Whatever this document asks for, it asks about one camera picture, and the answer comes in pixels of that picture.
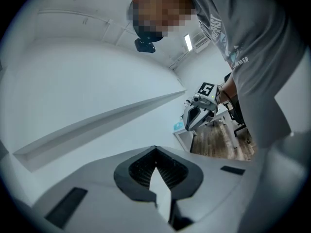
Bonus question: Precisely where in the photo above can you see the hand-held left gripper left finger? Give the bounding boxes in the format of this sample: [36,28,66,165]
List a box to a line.
[31,145,174,233]

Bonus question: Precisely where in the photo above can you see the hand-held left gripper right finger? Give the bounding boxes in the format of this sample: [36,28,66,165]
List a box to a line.
[155,145,259,233]

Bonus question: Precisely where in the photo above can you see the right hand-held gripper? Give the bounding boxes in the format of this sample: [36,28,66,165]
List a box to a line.
[182,81,222,133]

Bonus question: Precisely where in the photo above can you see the person's right forearm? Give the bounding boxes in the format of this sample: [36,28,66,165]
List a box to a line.
[220,76,238,104]

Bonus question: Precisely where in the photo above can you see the woven wristband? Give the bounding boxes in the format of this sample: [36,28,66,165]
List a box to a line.
[217,84,225,104]

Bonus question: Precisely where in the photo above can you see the black office chair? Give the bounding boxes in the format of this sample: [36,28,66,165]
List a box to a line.
[223,72,246,133]

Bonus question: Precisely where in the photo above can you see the person's grey trousers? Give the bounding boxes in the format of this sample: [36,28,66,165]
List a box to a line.
[237,127,311,233]

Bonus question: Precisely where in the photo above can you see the white air conditioner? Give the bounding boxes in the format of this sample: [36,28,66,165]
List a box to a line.
[193,40,210,53]

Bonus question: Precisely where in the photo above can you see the ceiling light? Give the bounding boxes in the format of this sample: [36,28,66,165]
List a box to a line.
[183,33,193,51]

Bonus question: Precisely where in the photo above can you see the person's grey printed shirt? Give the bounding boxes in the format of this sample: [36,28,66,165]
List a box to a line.
[167,0,311,148]

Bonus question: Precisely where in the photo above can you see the person's head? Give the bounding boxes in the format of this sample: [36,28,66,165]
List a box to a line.
[127,0,198,43]

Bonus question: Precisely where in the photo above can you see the black head camera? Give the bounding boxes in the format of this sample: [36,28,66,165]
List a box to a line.
[134,38,156,54]

